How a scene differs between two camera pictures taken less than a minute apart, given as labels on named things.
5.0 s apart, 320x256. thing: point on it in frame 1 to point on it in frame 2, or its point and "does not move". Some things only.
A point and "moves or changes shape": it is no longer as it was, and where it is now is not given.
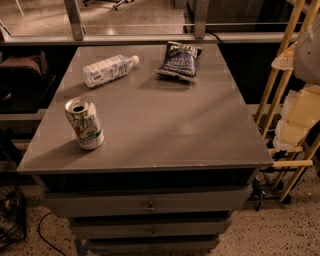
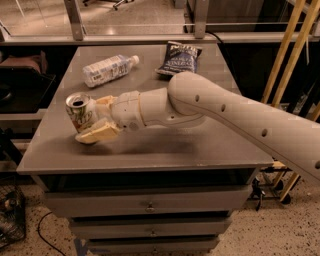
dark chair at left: x=24 y=82 does not move
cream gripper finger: x=301 y=110 to x=103 y=105
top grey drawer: x=164 y=202 does not move
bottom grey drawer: x=152 y=246 does not move
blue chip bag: x=181 y=61 does not move
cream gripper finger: x=285 y=61 to x=99 y=132
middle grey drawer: x=150 y=228 does not move
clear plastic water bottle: x=108 y=69 does not move
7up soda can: x=85 y=120 moves or changes shape
